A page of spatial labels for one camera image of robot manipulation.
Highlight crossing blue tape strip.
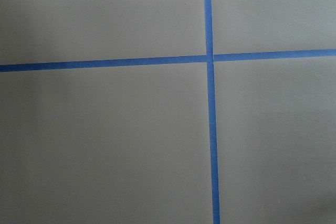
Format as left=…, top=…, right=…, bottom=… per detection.
left=1, top=49, right=335, bottom=72

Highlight long blue tape strip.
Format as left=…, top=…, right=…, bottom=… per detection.
left=204, top=0, right=221, bottom=224

